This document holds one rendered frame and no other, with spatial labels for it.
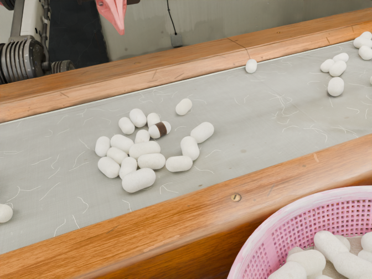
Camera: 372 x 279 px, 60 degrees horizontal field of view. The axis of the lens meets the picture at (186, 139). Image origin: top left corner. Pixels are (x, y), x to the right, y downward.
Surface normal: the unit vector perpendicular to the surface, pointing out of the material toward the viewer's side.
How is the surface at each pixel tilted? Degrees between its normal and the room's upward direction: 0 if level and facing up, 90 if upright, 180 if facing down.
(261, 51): 45
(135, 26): 90
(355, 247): 0
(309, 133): 0
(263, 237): 75
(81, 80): 0
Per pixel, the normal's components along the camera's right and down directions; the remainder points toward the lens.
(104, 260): -0.09, -0.83
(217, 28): 0.29, 0.51
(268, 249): 0.64, 0.07
